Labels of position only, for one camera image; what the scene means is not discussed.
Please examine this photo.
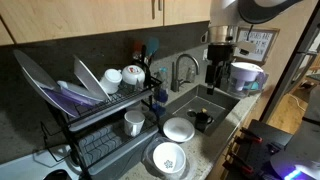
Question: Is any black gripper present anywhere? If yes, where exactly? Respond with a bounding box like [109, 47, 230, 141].
[205, 44, 233, 95]

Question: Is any white deep plate bowl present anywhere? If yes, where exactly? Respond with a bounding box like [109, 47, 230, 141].
[74, 55, 110, 101]

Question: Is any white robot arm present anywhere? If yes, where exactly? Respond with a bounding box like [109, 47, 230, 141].
[201, 0, 302, 96]

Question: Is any blue dish soap bottle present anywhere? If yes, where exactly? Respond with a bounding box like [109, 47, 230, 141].
[155, 67, 168, 103]

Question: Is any small white plate on counter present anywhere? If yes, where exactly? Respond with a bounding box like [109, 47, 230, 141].
[163, 117, 195, 143]

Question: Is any white mug lower rack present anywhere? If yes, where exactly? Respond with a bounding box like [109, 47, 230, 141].
[124, 110, 145, 137]

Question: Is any white mug rack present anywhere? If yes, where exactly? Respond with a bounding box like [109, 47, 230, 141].
[124, 110, 145, 137]
[100, 69, 122, 94]

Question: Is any white bowl snowflake pattern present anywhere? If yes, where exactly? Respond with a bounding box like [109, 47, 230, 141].
[152, 142, 186, 175]

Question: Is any white mug upper rack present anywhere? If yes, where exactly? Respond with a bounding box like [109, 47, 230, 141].
[100, 69, 122, 94]

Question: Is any black two-tier dish rack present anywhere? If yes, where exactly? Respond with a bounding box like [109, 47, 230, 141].
[49, 75, 161, 180]

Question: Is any clear soap dispenser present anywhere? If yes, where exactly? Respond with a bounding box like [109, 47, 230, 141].
[186, 67, 195, 83]

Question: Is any grey sink basin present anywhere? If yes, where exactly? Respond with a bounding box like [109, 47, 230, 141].
[166, 85, 239, 136]

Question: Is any steel sink faucet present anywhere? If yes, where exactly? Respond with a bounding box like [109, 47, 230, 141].
[171, 53, 200, 92]

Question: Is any black mug in sink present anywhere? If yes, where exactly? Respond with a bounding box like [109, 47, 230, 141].
[195, 109, 213, 132]

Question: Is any white water filter pitcher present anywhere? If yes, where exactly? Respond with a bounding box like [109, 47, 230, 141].
[227, 62, 267, 98]

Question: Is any teal spatula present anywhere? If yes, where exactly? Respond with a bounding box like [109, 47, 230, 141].
[146, 37, 159, 65]

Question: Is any red spatula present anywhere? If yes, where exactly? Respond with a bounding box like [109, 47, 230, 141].
[133, 41, 143, 61]

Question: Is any clear plastic container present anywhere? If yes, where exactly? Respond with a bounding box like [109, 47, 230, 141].
[143, 137, 189, 180]

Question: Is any large white plate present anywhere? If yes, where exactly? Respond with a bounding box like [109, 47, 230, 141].
[13, 50, 61, 110]

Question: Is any framed wall sign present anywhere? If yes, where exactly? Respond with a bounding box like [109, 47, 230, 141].
[234, 28, 279, 64]

